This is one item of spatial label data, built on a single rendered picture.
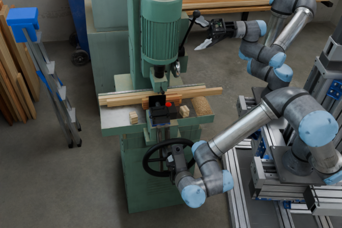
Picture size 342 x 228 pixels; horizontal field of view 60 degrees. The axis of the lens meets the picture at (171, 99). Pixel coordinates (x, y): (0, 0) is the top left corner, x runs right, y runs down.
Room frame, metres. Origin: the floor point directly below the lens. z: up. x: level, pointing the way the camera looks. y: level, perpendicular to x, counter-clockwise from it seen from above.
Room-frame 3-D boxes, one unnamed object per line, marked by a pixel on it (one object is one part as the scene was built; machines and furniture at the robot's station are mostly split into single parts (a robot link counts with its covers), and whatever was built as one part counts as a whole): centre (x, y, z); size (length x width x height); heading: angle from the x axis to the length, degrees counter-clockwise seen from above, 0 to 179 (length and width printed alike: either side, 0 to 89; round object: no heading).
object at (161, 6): (1.23, 0.07, 1.35); 0.18 x 0.18 x 0.31
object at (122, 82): (1.34, 0.10, 0.76); 0.57 x 0.45 x 0.09; 16
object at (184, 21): (1.48, -0.02, 1.23); 0.09 x 0.08 x 0.15; 16
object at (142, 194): (1.34, 0.11, 0.36); 0.58 x 0.45 x 0.71; 16
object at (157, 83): (1.25, 0.07, 1.03); 0.14 x 0.07 x 0.09; 16
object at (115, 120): (1.12, 0.06, 0.87); 0.61 x 0.30 x 0.06; 106
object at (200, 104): (1.20, -0.17, 0.92); 0.14 x 0.09 x 0.04; 16
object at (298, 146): (0.92, -0.66, 0.98); 0.13 x 0.12 x 0.14; 20
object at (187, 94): (1.24, 0.03, 0.92); 0.65 x 0.02 x 0.04; 106
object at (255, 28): (1.26, -0.36, 1.35); 0.11 x 0.08 x 0.09; 106
